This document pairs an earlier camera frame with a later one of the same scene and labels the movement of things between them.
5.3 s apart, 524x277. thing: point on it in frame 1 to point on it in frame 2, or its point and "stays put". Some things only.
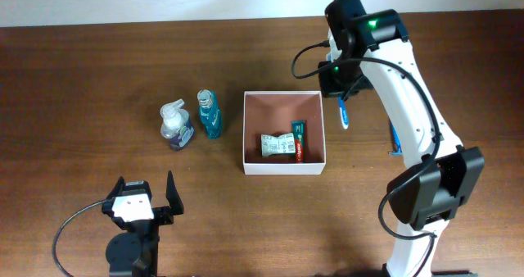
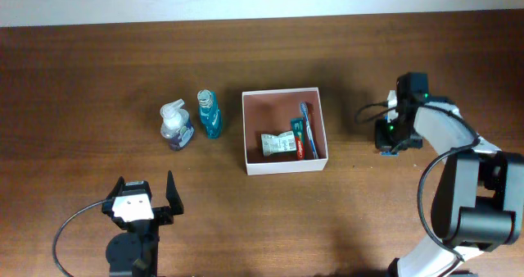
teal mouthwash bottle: (211, 118) stays put
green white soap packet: (274, 145) stays put
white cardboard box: (272, 113) stays put
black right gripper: (329, 87) to (382, 139)
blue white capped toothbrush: (343, 112) to (304, 108)
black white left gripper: (164, 214) stays put
